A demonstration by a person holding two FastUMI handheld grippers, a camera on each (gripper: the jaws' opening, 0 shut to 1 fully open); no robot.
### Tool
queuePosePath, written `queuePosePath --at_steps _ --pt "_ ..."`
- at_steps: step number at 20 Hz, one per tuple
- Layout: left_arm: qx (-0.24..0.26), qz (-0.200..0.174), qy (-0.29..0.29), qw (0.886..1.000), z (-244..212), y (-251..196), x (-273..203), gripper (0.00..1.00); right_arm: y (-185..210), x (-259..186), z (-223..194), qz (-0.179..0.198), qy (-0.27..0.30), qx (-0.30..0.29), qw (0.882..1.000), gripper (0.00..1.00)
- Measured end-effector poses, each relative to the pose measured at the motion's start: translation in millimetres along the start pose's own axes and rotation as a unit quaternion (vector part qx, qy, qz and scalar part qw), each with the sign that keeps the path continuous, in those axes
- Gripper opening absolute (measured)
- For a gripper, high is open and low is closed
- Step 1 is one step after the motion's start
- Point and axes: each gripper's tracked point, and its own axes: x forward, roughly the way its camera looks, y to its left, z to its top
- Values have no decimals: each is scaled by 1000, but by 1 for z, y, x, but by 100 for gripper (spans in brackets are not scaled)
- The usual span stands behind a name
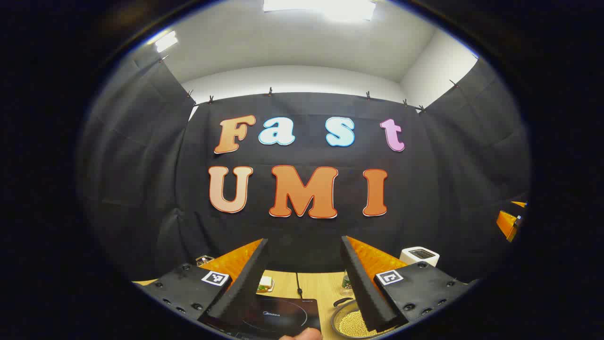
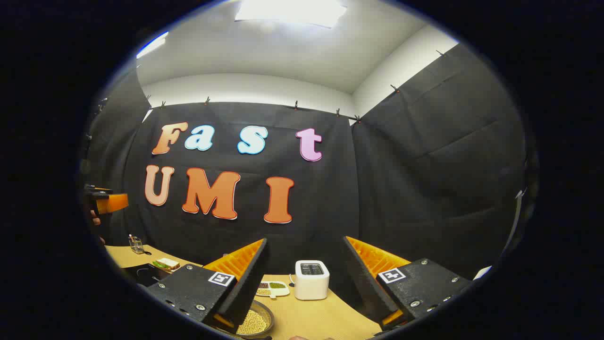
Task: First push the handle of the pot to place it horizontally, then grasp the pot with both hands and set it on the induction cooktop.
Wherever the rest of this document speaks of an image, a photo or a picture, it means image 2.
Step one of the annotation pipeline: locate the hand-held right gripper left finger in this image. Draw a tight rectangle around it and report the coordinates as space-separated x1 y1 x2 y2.
146 238 271 332

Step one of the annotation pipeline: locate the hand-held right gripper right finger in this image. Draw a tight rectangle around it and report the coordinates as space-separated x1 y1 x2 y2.
342 235 473 331

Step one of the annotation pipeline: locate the steel pot with black handle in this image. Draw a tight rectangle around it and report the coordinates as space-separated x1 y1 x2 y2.
215 300 275 340

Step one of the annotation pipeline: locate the pile of soybeans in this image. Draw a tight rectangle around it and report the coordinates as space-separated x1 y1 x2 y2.
236 309 268 336

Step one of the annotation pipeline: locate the black induction cooktop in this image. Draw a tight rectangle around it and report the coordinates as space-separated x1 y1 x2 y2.
124 263 170 287

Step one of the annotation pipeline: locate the white divided dish of beans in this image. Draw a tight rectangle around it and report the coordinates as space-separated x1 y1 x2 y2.
256 281 290 299

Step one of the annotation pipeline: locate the white toaster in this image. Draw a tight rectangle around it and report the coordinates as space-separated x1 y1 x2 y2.
295 260 330 301

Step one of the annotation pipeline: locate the ceiling light panel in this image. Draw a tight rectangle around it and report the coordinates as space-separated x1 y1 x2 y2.
137 32 169 59
235 0 347 28

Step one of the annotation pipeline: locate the row of cloth clips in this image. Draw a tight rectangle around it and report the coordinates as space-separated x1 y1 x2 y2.
146 50 446 123

